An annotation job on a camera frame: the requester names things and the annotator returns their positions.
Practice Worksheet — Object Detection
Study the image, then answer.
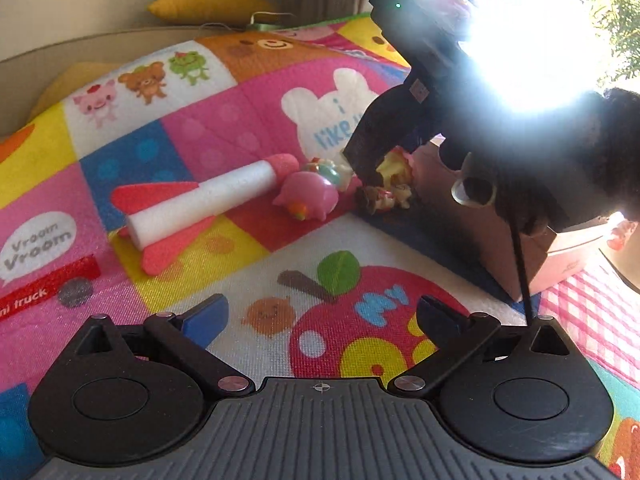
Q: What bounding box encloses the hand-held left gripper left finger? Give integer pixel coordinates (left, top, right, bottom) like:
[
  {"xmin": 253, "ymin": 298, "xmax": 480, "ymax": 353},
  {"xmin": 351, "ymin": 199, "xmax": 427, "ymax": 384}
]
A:
[{"xmin": 75, "ymin": 294, "xmax": 256, "ymax": 393}]

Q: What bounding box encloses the pastel round toy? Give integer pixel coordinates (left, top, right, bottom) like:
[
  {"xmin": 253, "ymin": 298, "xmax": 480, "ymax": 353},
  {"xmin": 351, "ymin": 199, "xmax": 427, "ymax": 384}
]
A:
[{"xmin": 302, "ymin": 156, "xmax": 353, "ymax": 192}]

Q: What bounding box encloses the pink cardboard box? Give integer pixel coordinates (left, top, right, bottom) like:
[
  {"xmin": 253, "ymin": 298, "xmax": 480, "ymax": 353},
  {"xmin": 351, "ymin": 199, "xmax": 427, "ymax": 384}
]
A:
[{"xmin": 412, "ymin": 142, "xmax": 640, "ymax": 303}]

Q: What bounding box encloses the tall green potted plant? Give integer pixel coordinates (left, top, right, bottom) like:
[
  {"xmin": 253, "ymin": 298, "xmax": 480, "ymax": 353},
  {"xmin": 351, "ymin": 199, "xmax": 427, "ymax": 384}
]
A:
[{"xmin": 580, "ymin": 0, "xmax": 640, "ymax": 81}]

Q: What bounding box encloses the colourful cartoon play mat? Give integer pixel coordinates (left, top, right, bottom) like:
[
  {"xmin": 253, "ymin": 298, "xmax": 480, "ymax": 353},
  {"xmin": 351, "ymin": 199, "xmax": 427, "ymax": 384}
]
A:
[{"xmin": 0, "ymin": 10, "xmax": 640, "ymax": 480}]

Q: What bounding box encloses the white cable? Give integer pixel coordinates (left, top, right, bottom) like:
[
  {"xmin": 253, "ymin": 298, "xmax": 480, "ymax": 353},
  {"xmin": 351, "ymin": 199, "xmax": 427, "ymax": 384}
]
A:
[{"xmin": 200, "ymin": 10, "xmax": 296, "ymax": 28}]

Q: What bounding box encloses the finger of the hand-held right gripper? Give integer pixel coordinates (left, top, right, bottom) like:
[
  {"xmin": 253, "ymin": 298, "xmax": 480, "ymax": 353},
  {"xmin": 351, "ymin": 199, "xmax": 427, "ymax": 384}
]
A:
[{"xmin": 342, "ymin": 80, "xmax": 431, "ymax": 181}]

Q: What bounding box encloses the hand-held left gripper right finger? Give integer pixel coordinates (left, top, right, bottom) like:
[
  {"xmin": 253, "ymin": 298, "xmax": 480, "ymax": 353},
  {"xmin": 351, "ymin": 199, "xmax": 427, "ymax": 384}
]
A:
[{"xmin": 387, "ymin": 296, "xmax": 573, "ymax": 401}]

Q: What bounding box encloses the black cord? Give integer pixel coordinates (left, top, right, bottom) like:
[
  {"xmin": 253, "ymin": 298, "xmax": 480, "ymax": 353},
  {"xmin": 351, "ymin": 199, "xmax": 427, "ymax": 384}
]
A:
[{"xmin": 502, "ymin": 207, "xmax": 536, "ymax": 318}]

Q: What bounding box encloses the white red foam rocket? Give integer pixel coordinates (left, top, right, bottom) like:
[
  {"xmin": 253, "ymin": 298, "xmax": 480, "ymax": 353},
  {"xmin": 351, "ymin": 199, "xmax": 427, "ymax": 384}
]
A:
[{"xmin": 110, "ymin": 152, "xmax": 301, "ymax": 276}]

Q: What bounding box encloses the yellow pink doll toy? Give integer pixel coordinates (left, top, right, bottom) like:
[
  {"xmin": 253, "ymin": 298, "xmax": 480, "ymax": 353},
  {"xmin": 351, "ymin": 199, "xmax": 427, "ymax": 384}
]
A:
[{"xmin": 374, "ymin": 149, "xmax": 416, "ymax": 186}]

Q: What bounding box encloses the yellow pillow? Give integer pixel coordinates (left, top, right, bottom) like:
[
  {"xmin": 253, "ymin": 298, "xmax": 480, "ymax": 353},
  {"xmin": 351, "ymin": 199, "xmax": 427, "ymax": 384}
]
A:
[
  {"xmin": 146, "ymin": 0, "xmax": 278, "ymax": 26},
  {"xmin": 27, "ymin": 60, "xmax": 118, "ymax": 121}
]

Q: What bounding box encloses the pink unicorn squishy toy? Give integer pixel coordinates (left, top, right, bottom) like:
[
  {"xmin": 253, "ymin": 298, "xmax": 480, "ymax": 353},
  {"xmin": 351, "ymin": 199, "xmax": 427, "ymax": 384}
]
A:
[{"xmin": 272, "ymin": 170, "xmax": 342, "ymax": 223}]

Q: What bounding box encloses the small brown haired doll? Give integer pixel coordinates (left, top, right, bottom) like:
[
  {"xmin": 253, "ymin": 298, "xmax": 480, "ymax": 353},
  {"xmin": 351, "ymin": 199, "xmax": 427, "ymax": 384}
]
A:
[{"xmin": 354, "ymin": 184, "xmax": 412, "ymax": 214}]

